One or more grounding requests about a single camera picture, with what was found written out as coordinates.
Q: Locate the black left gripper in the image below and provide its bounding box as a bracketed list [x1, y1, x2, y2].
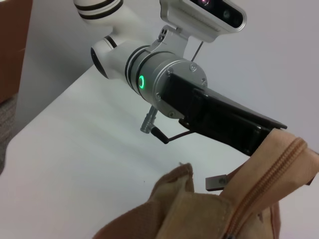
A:
[161, 72, 287, 157]

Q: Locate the khaki canvas food bag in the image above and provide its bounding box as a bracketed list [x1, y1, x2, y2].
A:
[92, 129, 319, 239]

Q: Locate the small grey rectangular tag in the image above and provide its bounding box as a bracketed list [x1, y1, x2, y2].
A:
[205, 173, 228, 192]

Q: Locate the brown wooden cabinet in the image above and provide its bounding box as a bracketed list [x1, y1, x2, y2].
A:
[0, 0, 33, 105]

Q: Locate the thin grey camera cable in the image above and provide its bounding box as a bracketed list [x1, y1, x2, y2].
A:
[191, 41, 204, 62]

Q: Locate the left gripper cable with connector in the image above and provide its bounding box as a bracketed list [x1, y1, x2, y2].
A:
[140, 104, 198, 145]

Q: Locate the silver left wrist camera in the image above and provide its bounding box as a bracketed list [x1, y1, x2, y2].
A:
[159, 0, 248, 43]

